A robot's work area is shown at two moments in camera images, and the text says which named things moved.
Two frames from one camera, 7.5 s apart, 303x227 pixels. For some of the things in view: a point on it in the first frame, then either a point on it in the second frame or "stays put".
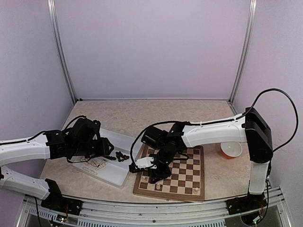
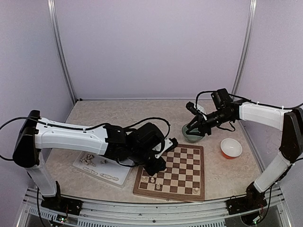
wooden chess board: [186, 183] stays put
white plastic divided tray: [114, 168] stays put
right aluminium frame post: [253, 8] stays put
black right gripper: [161, 174] -> [205, 127]
